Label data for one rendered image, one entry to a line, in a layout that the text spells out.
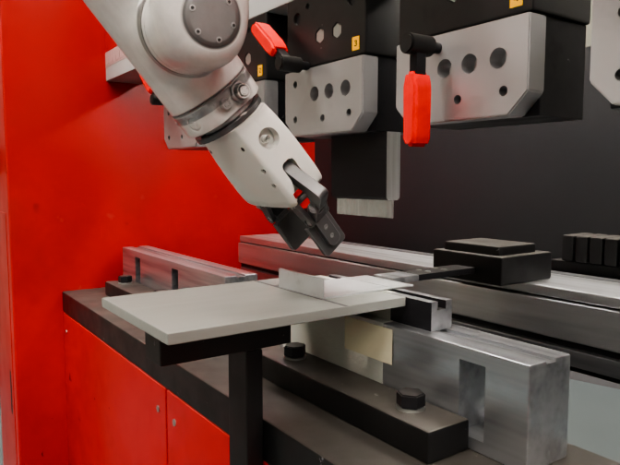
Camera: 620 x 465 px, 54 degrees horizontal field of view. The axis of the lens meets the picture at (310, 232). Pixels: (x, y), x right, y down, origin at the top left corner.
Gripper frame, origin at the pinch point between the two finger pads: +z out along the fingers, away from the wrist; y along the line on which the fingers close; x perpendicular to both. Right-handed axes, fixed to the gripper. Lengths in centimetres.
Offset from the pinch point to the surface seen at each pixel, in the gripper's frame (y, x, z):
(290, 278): 2.1, 4.3, 3.2
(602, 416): 94, -111, 232
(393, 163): -3.9, -11.3, -0.3
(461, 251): 2.8, -18.5, 21.0
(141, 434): 37, 27, 22
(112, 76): 81, -21, -19
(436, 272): -0.3, -11.0, 17.2
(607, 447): 75, -89, 213
